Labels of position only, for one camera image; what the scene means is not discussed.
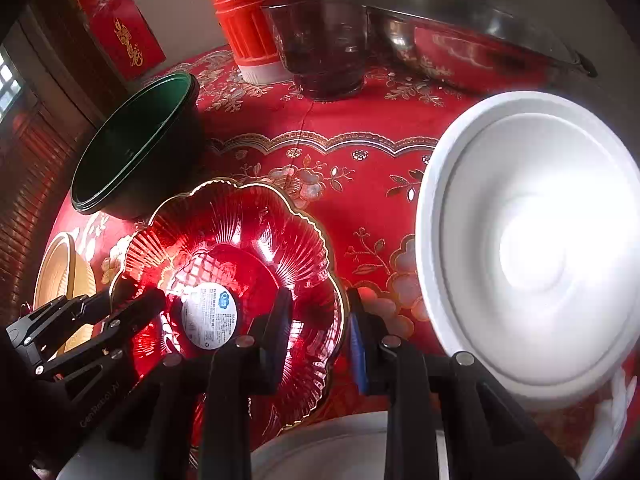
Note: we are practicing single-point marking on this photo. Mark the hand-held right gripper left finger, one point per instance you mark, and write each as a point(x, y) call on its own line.
point(276, 332)

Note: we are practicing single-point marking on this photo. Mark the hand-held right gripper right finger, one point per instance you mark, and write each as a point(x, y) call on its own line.
point(358, 355)

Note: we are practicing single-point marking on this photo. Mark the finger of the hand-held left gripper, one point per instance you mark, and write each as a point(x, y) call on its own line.
point(125, 320)
point(50, 317)

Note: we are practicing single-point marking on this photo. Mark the beige plastic bowl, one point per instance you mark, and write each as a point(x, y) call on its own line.
point(60, 270)

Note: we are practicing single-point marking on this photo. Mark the red scalloped plate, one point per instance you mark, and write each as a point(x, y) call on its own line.
point(240, 240)

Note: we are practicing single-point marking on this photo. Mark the white foam plate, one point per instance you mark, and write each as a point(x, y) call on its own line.
point(325, 450)

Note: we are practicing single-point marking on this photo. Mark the wooden slatted door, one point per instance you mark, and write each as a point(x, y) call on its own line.
point(40, 160)

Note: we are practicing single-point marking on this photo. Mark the dark green plastic bowl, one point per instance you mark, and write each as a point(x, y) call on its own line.
point(192, 125)
point(125, 160)

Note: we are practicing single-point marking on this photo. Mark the large white foam bowl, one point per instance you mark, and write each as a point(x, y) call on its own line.
point(540, 250)

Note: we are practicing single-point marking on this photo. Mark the window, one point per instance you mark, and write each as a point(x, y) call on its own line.
point(7, 77)

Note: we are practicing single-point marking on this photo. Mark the white crumpled plastic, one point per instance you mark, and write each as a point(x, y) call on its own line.
point(615, 410)

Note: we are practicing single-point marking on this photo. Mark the red ribbed thermos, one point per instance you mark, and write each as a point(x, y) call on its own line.
point(240, 20)

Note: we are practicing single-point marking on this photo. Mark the steel pot with lid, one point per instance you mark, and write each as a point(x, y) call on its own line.
point(450, 7)

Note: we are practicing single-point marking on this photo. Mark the red hanging wall decoration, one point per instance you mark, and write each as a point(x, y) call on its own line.
point(127, 35)

